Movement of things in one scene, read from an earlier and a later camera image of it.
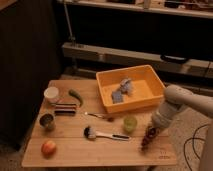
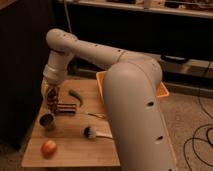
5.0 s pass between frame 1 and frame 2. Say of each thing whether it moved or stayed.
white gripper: moved
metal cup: stayed
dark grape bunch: moved
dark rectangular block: stayed
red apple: stayed
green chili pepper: stayed
